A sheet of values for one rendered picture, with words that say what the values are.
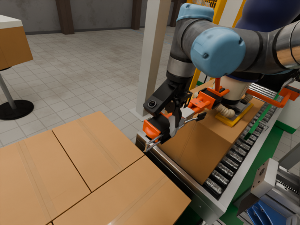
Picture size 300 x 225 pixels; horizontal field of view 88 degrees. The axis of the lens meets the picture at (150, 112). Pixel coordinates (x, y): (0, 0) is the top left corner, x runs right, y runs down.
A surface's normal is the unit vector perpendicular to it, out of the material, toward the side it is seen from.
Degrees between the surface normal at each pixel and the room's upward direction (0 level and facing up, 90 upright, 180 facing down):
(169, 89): 32
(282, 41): 86
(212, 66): 90
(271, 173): 0
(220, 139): 90
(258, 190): 90
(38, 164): 0
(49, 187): 0
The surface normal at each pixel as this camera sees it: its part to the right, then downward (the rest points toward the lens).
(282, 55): -0.92, 0.36
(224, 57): 0.15, 0.63
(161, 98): -0.26, -0.47
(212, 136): -0.70, 0.36
